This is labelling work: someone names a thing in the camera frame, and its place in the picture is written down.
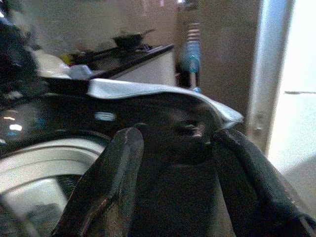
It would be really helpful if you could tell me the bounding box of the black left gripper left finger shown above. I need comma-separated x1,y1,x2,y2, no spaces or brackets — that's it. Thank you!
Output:
51,127,145,237

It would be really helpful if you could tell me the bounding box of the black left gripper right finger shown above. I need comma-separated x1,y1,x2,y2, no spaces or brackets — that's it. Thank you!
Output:
211,128,316,237

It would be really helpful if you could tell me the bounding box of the black front-load washing machine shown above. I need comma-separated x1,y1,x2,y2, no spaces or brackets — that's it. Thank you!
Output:
0,78,245,237

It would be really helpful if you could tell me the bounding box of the silver round washer door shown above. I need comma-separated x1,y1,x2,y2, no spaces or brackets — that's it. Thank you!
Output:
0,137,107,223

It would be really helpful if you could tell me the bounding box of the black kitchen counter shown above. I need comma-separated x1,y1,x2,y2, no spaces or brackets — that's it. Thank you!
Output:
44,43,176,86

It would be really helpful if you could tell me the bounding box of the white plastic bag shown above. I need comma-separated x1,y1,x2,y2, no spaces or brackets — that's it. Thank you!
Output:
34,50,93,79

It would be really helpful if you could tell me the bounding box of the black wok pan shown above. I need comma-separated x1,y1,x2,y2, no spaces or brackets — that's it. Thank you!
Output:
111,29,156,50

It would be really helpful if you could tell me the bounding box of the blue white mop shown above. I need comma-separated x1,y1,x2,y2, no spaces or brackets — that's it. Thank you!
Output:
181,22,203,93

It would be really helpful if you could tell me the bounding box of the silver door frame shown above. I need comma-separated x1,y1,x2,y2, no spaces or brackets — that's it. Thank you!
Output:
246,0,296,154

